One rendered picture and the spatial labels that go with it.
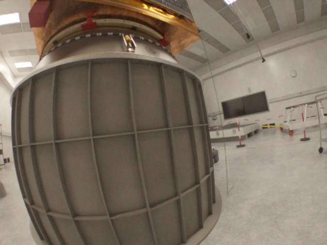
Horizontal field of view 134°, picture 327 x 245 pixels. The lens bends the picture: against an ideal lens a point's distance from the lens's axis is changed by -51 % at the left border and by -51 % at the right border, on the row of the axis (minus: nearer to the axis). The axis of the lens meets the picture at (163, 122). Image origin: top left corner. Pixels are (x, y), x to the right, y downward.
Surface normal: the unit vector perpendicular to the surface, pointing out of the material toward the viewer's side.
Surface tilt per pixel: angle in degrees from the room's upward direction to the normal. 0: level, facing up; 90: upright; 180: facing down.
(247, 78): 90
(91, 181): 90
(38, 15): 180
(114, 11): 180
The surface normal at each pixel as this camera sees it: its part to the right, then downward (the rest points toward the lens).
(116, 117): 0.39, -0.13
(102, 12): 0.14, 0.99
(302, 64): -0.79, 0.06
